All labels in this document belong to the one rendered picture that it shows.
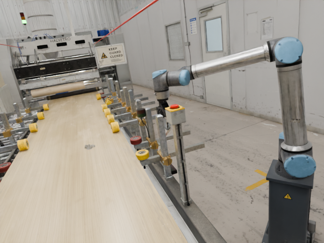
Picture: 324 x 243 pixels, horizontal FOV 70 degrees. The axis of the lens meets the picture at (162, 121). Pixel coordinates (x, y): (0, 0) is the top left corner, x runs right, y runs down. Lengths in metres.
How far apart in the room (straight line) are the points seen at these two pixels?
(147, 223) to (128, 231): 0.07
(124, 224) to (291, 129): 0.96
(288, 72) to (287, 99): 0.13
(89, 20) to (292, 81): 9.62
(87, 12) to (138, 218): 9.90
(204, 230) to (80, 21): 9.81
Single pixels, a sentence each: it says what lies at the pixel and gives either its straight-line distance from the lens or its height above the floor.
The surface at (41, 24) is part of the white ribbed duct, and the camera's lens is 7.96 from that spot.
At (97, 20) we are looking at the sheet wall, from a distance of 10.55.
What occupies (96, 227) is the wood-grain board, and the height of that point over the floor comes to 0.90.
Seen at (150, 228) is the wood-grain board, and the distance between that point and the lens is 0.89.
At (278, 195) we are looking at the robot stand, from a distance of 1.74.
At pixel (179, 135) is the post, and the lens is 1.07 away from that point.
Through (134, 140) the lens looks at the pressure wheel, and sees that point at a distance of 1.60.
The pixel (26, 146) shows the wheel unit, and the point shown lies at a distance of 1.96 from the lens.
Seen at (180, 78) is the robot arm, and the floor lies 1.30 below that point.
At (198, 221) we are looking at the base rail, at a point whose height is 0.70.
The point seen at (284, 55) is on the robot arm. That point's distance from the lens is 1.27.
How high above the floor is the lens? 1.50
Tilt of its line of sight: 18 degrees down
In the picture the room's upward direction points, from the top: 8 degrees counter-clockwise
